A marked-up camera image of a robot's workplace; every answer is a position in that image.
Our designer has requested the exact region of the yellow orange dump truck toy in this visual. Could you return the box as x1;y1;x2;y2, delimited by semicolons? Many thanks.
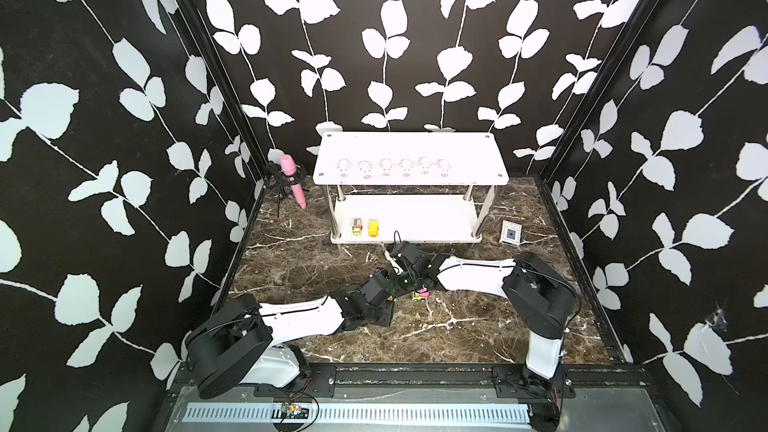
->
368;219;380;237

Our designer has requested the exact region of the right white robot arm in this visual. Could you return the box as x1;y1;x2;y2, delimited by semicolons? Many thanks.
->
386;242;582;380

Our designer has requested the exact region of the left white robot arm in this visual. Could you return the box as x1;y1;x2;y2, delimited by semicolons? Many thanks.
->
185;274;396;399

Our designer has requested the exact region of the green pink toy car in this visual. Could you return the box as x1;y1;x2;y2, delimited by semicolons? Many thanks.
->
411;289;431;301

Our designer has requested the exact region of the white square tag card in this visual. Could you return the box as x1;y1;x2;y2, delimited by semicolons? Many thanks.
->
499;220;522;246

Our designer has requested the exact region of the white perforated vent strip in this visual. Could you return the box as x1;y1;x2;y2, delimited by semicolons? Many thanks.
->
182;402;531;428

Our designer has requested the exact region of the small green circuit board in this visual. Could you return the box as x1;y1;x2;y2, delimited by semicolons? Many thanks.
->
280;404;311;421

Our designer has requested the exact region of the white two-tier shelf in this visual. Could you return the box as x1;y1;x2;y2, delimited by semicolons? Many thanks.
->
313;131;509;244

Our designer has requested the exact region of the pink microphone on stand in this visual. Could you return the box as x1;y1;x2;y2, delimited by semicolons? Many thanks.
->
267;154;307;214

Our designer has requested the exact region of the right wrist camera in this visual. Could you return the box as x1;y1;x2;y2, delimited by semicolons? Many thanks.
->
385;241;434;275

